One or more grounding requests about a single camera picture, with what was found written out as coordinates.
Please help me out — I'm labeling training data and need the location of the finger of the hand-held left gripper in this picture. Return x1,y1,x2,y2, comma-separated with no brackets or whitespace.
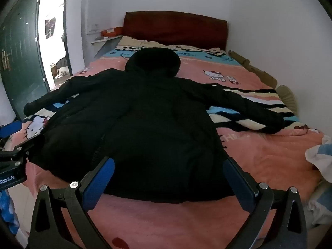
0,121,23,138
4,135,46,161

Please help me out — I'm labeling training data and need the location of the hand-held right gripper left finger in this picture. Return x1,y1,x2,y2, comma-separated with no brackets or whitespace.
29,157,115,249

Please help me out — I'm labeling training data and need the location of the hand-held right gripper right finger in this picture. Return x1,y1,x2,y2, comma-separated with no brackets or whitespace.
222,158,308,249

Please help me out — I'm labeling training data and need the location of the black hooded jacket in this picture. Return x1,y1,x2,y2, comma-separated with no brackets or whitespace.
23,47,286,204

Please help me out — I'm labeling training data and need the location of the printed cartoon cat blanket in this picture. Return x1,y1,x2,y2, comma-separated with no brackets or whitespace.
22,36,325,249

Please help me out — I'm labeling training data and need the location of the blue patterned cloth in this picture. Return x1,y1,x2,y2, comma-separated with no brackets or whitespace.
0,189,20,236

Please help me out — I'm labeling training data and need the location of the green door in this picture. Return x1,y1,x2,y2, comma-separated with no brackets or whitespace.
0,0,50,118

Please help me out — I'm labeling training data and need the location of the white crumpled cloth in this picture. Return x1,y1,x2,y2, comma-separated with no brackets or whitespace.
305,137,332,180

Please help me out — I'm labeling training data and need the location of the beige fan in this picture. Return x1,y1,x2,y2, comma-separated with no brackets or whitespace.
275,85,299,115

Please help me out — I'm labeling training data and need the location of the orange box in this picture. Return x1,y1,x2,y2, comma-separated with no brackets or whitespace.
101,28,124,37

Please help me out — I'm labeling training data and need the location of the dark red headboard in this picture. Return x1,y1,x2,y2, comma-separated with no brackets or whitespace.
122,11,228,53

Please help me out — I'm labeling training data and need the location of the dark door frame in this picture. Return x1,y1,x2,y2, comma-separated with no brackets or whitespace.
62,0,75,76

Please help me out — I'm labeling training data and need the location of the white wall shelf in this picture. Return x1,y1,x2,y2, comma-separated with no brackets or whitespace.
91,35,123,58

